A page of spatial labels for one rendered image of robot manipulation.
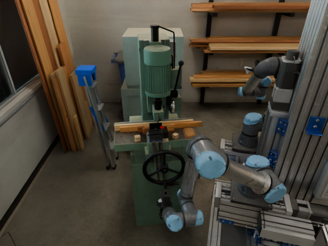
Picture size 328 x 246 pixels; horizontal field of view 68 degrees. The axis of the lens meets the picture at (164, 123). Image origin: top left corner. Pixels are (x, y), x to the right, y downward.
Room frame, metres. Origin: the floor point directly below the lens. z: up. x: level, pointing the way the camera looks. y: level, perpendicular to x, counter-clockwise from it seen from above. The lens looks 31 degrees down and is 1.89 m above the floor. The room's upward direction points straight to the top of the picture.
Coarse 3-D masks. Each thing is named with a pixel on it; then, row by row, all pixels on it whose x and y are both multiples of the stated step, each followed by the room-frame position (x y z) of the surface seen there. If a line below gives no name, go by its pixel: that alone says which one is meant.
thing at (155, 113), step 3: (153, 105) 1.61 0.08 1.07; (153, 108) 1.56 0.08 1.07; (162, 108) 1.56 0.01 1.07; (153, 111) 1.53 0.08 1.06; (156, 111) 1.51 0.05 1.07; (159, 111) 1.51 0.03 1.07; (162, 111) 1.51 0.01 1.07; (153, 114) 1.53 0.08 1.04; (156, 114) 1.50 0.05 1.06; (159, 114) 1.50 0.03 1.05; (162, 114) 1.50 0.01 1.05; (153, 117) 1.54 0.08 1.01; (156, 117) 1.50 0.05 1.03; (162, 117) 1.50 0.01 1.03; (156, 120) 1.50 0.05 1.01; (162, 120) 1.50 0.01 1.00
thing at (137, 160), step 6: (174, 114) 1.96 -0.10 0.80; (132, 120) 1.85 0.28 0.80; (138, 120) 1.85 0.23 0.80; (132, 150) 1.41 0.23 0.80; (132, 156) 1.36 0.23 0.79; (138, 156) 1.36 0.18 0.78; (144, 156) 1.37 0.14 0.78; (168, 156) 1.39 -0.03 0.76; (174, 156) 1.40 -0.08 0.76; (132, 162) 1.36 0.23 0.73; (138, 162) 1.36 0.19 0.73; (150, 162) 1.38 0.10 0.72
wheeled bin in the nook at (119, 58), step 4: (120, 52) 3.56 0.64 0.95; (116, 56) 3.59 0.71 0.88; (120, 56) 3.33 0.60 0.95; (112, 60) 3.27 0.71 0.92; (116, 60) 3.21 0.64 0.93; (120, 60) 3.20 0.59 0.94; (120, 64) 3.22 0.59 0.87; (120, 68) 3.23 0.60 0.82; (120, 72) 3.23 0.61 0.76; (124, 72) 3.23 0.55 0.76; (124, 76) 3.23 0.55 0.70; (120, 108) 3.25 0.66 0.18; (120, 112) 3.23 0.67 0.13; (120, 116) 3.23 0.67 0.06
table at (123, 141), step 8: (176, 128) 1.56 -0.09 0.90; (120, 136) 1.45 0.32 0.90; (128, 136) 1.45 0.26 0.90; (144, 136) 1.45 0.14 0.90; (168, 136) 1.45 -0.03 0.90; (120, 144) 1.35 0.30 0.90; (128, 144) 1.36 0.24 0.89; (136, 144) 1.36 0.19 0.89; (144, 144) 1.37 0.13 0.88; (176, 144) 1.40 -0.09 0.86; (184, 144) 1.41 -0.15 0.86
